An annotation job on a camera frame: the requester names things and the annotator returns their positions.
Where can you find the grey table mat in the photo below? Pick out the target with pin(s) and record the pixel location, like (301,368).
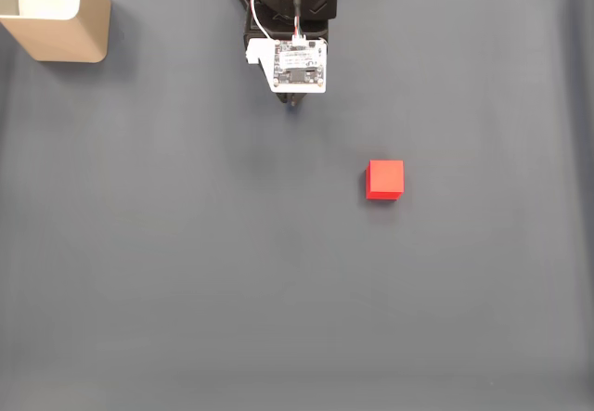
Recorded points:
(185,244)

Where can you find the red cube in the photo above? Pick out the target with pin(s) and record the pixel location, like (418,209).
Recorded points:
(385,179)

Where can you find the beige box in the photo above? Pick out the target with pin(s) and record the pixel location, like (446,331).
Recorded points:
(69,40)

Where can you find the camera board on white mount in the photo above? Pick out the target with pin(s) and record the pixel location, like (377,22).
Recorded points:
(301,63)

